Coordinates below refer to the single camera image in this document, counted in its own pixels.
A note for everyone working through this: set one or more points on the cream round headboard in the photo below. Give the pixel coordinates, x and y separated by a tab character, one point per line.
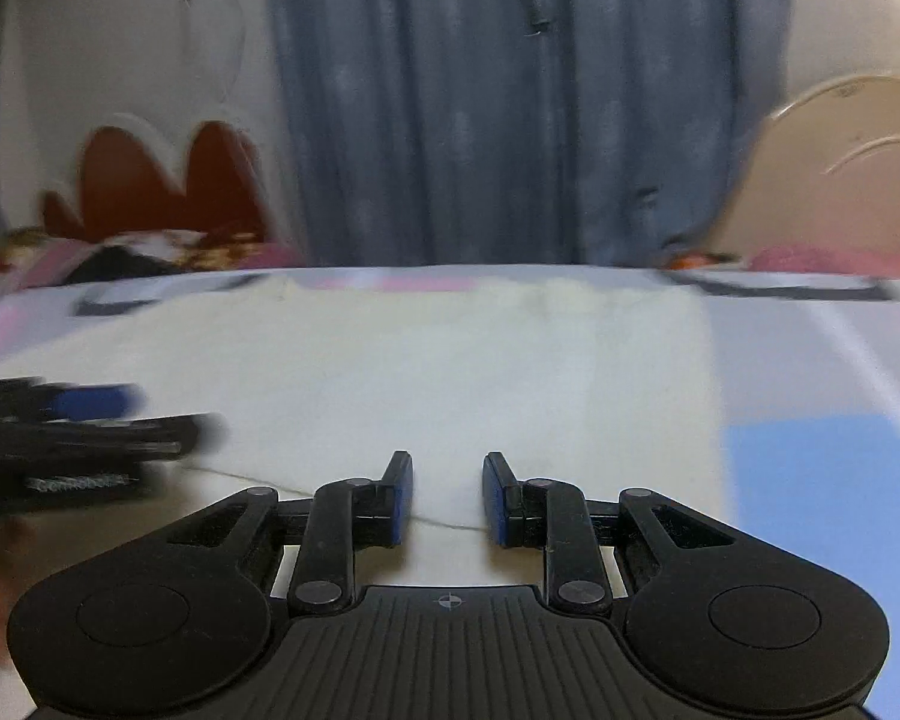
825	172

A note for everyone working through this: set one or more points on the patterned bed sheet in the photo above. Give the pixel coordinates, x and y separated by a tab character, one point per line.
813	456

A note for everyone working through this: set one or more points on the cream white small garment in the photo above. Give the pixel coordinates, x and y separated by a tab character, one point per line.
606	388

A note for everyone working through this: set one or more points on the red white scalloped headboard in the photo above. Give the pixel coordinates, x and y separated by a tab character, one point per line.
122	187

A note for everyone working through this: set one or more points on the pink blanket at headboard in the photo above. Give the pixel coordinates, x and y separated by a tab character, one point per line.
791	258

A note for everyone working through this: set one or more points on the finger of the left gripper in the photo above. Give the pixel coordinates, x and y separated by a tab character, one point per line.
93	401

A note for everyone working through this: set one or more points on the blue-grey centre curtain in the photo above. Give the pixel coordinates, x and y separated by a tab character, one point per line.
602	132

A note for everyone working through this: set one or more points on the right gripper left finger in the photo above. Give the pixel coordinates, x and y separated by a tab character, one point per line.
381	508

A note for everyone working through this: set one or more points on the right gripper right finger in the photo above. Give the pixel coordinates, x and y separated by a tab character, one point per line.
514	509

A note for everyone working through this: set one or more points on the striped floral pillows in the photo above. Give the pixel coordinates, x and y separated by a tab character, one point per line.
30	258

